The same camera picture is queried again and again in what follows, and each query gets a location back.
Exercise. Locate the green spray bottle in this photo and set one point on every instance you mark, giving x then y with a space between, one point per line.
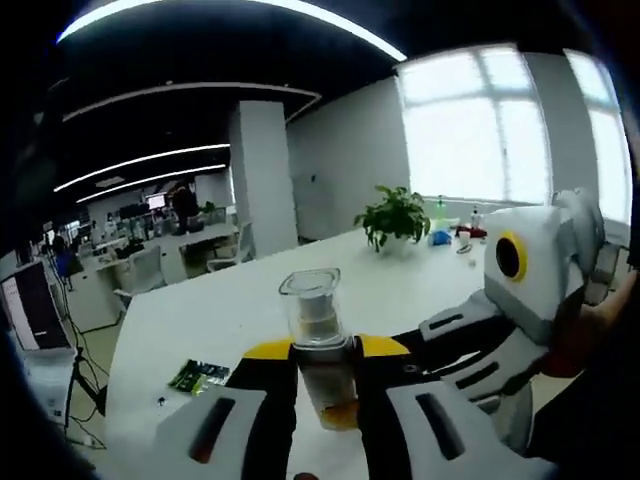
441 212

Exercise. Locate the small red bottles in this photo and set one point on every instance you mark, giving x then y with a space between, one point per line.
475 232

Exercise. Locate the background computer monitor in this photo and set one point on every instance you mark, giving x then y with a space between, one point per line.
156 202

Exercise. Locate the bright window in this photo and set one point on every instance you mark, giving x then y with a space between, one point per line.
450 150

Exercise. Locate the black laptop stand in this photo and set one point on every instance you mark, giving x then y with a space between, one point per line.
78 365

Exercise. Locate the blue box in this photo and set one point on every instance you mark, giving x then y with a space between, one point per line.
440 237

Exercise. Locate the clear skincare sachet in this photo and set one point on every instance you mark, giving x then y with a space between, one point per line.
161 400

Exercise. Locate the white office chair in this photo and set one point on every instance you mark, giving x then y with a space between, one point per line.
145 267
235 245

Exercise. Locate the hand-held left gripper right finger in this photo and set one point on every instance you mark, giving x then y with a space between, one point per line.
375 440

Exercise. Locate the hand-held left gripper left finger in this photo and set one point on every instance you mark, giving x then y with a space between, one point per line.
270 425

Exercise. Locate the white skincare bottle red collar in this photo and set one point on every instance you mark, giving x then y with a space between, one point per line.
320 310

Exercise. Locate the person's left hand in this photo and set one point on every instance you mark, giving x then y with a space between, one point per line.
302 476

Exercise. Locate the green skincare sachet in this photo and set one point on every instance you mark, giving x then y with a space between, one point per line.
200 375

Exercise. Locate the person's black shirt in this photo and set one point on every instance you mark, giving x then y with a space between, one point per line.
590 425

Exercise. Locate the open laptop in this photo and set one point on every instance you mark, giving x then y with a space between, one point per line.
35 305

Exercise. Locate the person's right hand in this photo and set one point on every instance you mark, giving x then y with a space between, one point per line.
600 312

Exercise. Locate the potted green plant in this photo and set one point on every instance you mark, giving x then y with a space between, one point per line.
395 215

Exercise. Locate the curved ceiling light strip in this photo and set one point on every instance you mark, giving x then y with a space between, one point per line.
370 35

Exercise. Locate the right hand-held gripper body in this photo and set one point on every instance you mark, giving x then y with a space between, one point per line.
545 260

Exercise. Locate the white pillar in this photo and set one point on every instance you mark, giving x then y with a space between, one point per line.
262 180

